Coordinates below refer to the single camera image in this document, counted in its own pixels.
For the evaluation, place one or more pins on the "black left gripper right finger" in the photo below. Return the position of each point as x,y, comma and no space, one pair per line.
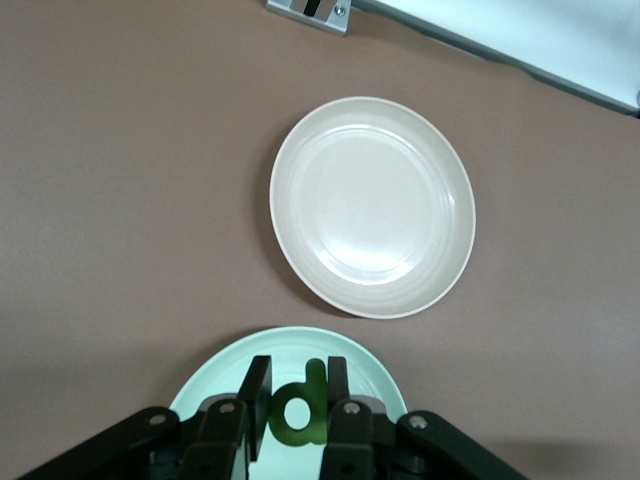
336,380

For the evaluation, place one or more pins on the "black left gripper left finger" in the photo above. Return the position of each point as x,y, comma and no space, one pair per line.
260,390

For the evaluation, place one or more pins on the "table edge rail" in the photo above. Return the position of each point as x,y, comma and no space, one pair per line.
500,30

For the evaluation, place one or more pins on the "brown table cover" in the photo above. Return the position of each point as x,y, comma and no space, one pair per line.
100,200

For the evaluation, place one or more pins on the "beige plate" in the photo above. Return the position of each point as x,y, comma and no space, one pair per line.
370,210

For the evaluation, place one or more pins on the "metal table edge bracket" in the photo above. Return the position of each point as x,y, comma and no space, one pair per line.
330,20

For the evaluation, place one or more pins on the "green foam letter P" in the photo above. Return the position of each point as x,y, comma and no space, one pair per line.
316,400

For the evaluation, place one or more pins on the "green plate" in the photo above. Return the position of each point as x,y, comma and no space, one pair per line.
220,380

